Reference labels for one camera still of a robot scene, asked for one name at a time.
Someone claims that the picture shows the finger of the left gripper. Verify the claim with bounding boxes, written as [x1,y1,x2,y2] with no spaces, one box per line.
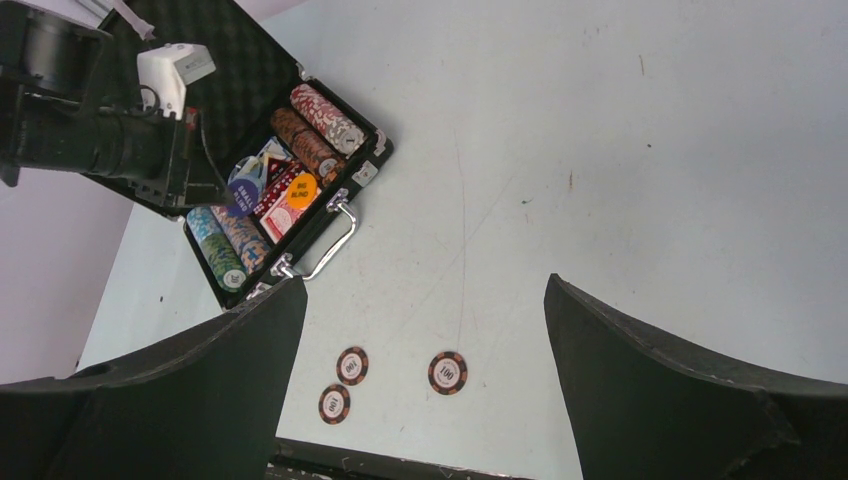
[188,125,233,206]

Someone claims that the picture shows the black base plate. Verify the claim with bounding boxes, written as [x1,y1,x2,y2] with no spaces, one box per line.
[264,438,514,480]

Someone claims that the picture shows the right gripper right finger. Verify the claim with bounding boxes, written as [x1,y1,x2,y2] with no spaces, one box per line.
[544,275,847,479]

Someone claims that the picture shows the blue playing card deck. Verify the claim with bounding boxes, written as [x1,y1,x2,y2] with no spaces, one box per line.
[228,136,295,191]

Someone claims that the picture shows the light blue chip stack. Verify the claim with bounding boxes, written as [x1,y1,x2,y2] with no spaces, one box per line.
[185,207,223,244]

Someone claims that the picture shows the brown chip stack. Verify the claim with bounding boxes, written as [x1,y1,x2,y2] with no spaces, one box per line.
[270,108,345,187]

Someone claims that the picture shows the orange big blind button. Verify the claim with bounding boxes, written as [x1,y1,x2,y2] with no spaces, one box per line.
[285,172,320,211]

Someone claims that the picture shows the green chip stack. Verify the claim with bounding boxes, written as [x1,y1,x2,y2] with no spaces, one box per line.
[198,233,247,292]

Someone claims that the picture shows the brown 100 poker chip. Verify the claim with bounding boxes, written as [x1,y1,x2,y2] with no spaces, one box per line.
[336,346,369,386]
[427,351,468,396]
[318,384,351,425]

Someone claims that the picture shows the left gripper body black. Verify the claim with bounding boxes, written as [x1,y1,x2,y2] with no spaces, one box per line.
[13,95,199,208]

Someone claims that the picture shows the black aluminium poker case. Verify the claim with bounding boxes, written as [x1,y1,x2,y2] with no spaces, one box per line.
[100,1,393,309]

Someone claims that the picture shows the all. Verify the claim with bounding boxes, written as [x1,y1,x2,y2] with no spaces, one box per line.
[264,157,289,183]

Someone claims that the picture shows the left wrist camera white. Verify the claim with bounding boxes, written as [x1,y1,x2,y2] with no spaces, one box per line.
[136,43,216,120]

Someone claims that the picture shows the red white chip stack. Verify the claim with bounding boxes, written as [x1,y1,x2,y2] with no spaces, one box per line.
[290,83,365,155]

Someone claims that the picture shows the red dice row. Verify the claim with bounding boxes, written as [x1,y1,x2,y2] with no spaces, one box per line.
[253,163,306,218]

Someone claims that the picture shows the blue small blind button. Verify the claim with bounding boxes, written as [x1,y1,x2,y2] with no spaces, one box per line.
[228,177,263,218]

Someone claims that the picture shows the purple blue chip stack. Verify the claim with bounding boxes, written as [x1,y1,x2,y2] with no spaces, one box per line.
[211,206,271,275]

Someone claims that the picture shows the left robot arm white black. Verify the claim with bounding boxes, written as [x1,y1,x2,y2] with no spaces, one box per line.
[1,1,232,209]

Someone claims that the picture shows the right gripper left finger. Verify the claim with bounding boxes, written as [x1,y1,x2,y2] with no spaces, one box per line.
[1,279,308,479]

